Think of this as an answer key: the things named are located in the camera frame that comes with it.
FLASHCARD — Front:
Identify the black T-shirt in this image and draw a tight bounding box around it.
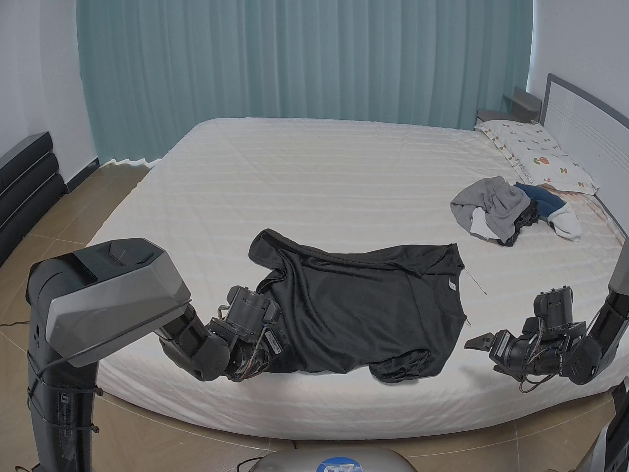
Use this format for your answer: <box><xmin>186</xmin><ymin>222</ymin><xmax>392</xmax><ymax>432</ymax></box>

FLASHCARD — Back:
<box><xmin>248</xmin><ymin>229</ymin><xmax>487</xmax><ymax>385</ymax></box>

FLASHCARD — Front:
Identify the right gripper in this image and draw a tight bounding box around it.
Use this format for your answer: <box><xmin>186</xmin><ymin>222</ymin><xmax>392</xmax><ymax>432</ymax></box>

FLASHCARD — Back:
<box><xmin>464</xmin><ymin>330</ymin><xmax>539</xmax><ymax>378</ymax></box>

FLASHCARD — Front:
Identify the blue-green curtain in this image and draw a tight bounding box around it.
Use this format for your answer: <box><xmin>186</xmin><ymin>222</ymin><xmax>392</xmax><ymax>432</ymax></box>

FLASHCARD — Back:
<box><xmin>76</xmin><ymin>0</ymin><xmax>536</xmax><ymax>166</ymax></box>

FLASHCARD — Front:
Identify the blue and white garment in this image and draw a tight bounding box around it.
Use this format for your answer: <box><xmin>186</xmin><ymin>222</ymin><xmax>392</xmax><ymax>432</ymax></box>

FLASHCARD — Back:
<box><xmin>515</xmin><ymin>182</ymin><xmax>583</xmax><ymax>242</ymax></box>

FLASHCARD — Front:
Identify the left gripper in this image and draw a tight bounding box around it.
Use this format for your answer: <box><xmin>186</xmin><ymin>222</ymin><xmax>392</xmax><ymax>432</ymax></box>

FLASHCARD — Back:
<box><xmin>241</xmin><ymin>326</ymin><xmax>290</xmax><ymax>378</ymax></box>

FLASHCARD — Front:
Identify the grey bedside table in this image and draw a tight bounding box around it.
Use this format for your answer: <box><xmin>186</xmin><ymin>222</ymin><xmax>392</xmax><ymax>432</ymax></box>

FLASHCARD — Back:
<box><xmin>477</xmin><ymin>87</ymin><xmax>543</xmax><ymax>129</ymax></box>

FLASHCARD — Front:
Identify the bed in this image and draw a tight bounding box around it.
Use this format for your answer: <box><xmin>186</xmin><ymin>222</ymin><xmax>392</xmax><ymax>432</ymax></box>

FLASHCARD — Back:
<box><xmin>91</xmin><ymin>73</ymin><xmax>629</xmax><ymax>443</ymax></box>

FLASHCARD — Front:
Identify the pile of clothes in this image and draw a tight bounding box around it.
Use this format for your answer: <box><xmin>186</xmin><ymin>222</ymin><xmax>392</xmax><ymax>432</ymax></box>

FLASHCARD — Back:
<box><xmin>449</xmin><ymin>176</ymin><xmax>539</xmax><ymax>247</ymax></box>

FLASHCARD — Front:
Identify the white printed pillow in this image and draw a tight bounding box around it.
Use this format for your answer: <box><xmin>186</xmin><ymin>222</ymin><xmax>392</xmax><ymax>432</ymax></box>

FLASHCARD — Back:
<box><xmin>474</xmin><ymin>120</ymin><xmax>600</xmax><ymax>195</ymax></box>

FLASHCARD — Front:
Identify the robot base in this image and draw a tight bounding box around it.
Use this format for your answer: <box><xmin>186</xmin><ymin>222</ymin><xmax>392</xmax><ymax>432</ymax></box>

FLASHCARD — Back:
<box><xmin>256</xmin><ymin>448</ymin><xmax>409</xmax><ymax>472</ymax></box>

